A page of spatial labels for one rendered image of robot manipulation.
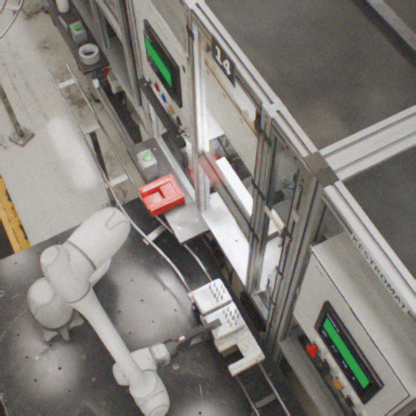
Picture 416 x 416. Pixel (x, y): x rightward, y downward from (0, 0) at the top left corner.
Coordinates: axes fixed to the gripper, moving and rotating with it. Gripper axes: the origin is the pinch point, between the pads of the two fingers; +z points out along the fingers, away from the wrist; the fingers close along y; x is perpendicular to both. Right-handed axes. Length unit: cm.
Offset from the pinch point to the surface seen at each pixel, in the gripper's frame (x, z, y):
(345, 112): 0, 36, 110
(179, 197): 55, 12, 6
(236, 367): -16.9, 0.5, -2.0
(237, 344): -8.6, 5.6, -4.9
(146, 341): 14.3, -24.7, -22.4
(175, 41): 57, 16, 92
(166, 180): 65, 10, 6
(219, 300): 8.4, 6.6, 2.4
